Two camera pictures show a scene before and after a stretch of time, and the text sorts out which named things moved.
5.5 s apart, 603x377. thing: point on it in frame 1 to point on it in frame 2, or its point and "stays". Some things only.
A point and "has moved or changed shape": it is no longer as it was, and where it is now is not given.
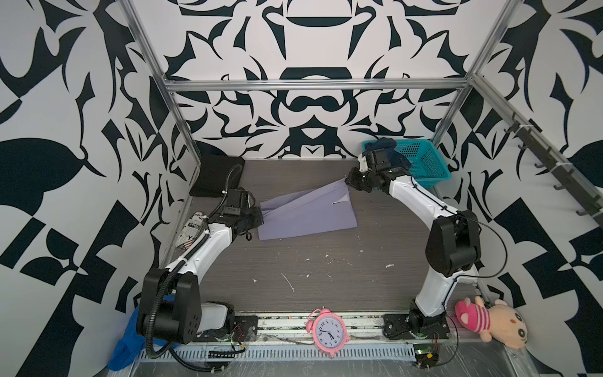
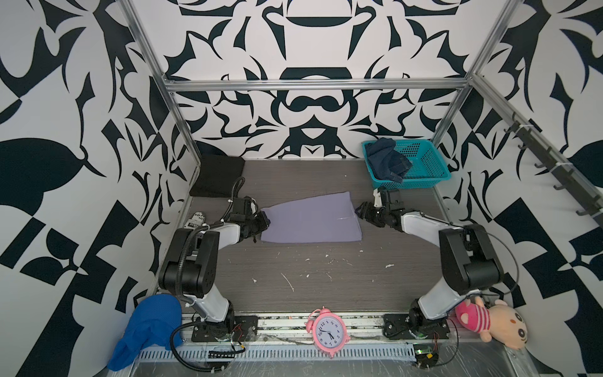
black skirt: x=217 y=175 stays
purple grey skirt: x=324 y=209 has moved or changed shape
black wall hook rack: x=550 y=162 stays
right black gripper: x=352 y=179 to x=366 y=211
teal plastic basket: x=428 y=170 stays
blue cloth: x=133 y=342 stays
